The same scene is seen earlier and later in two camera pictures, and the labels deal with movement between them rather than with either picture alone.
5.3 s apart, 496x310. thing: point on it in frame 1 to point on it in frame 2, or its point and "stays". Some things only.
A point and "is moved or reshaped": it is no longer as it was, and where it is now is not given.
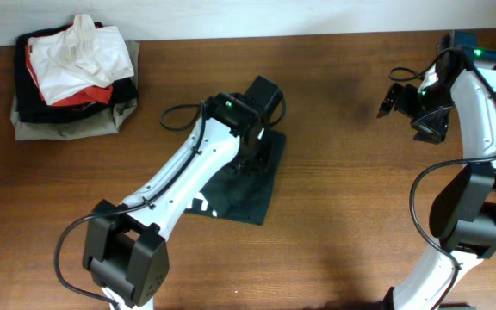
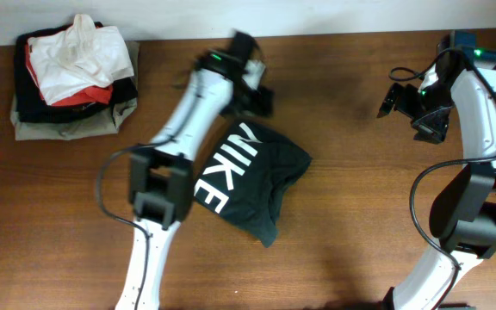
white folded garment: (82, 56) stays
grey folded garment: (108, 121) stays
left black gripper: (251, 159) to (256, 102)
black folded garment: (30, 106) stays
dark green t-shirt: (243, 193) is moved or reshaped
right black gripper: (403, 105) stays
